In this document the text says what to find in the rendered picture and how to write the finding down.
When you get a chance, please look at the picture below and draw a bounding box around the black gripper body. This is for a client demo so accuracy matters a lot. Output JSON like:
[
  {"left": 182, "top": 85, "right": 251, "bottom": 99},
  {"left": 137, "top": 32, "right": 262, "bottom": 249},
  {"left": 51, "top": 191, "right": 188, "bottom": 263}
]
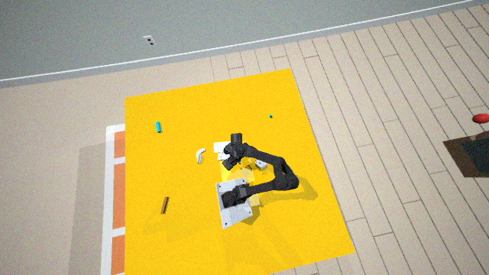
[{"left": 222, "top": 157, "right": 236, "bottom": 171}]

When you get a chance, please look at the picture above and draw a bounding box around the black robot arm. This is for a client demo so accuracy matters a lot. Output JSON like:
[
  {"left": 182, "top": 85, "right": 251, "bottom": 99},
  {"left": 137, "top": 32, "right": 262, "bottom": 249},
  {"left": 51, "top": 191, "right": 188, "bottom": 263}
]
[{"left": 221, "top": 133, "right": 299, "bottom": 208}]

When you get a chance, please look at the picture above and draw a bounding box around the small teal block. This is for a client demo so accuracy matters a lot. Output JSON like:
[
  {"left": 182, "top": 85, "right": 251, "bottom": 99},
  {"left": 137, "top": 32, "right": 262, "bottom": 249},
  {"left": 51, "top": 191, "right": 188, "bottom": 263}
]
[{"left": 155, "top": 121, "right": 161, "bottom": 133}]

